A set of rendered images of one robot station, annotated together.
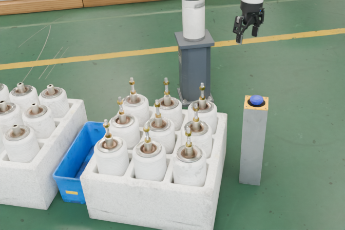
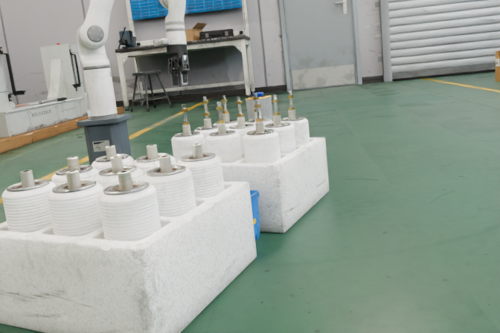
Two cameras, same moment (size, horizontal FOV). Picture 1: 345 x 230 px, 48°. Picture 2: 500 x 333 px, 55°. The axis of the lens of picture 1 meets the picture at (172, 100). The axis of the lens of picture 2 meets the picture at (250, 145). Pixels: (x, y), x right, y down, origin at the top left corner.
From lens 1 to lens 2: 166 cm
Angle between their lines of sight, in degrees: 74
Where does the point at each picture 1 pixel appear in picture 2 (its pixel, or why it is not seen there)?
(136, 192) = (302, 160)
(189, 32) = (110, 106)
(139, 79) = not seen: hidden behind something
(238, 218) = not seen: hidden behind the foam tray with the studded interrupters
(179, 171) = (303, 129)
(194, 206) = (321, 156)
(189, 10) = (106, 79)
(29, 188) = (245, 222)
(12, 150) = (219, 171)
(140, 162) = (290, 130)
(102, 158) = (275, 137)
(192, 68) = (124, 148)
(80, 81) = not seen: outside the picture
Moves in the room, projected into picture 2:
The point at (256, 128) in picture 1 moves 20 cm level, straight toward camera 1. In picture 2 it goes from (269, 115) to (323, 113)
